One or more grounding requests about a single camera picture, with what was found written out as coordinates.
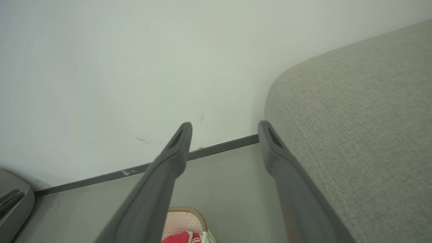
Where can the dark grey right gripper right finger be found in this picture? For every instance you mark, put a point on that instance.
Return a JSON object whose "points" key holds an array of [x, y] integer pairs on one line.
{"points": [[297, 209]]}

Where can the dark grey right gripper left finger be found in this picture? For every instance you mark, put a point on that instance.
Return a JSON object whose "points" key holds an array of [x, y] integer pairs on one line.
{"points": [[152, 202]]}

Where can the plain red garment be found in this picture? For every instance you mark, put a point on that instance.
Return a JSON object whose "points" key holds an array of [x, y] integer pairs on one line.
{"points": [[177, 238]]}

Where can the red shorts with white stripes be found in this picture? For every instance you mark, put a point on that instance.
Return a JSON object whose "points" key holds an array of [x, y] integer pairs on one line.
{"points": [[196, 239]]}

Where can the cream perforated laundry basket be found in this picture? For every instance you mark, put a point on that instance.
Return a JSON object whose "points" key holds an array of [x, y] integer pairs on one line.
{"points": [[184, 222]]}

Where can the grey fabric sofa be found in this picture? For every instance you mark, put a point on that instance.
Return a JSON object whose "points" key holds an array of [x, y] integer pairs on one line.
{"points": [[364, 118]]}

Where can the grey rounded housing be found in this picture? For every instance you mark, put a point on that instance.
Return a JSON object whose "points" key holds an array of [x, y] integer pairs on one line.
{"points": [[17, 226]]}

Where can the black wall baseboard strip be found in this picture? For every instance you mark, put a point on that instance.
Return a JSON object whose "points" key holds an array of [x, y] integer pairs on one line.
{"points": [[222, 146]]}

